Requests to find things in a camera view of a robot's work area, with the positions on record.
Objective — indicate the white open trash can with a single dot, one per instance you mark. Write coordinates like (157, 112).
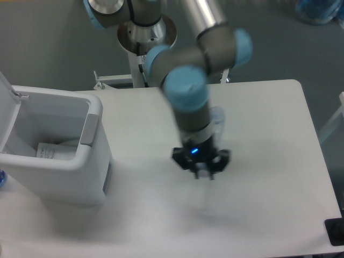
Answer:
(53, 142)

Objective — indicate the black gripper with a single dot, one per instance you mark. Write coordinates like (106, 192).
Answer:
(205, 152)

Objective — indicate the crushed clear plastic bottle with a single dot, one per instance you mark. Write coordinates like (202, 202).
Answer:
(218, 122)

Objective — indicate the black device at table edge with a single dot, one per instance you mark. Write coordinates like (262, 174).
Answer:
(334, 228)

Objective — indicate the blue plastic bag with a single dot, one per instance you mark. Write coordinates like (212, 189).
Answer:
(317, 12)

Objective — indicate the white plastic packaging bag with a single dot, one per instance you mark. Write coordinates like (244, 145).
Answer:
(55, 152)

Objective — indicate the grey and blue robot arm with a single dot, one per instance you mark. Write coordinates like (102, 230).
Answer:
(181, 74)

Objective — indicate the white frame at right edge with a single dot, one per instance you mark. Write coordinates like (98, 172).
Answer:
(332, 124)

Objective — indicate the blue bottle cap at left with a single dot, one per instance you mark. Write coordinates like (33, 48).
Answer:
(3, 178)

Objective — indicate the white metal base frame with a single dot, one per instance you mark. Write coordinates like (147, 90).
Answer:
(113, 79)

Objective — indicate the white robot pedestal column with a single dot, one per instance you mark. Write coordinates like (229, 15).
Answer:
(137, 70)

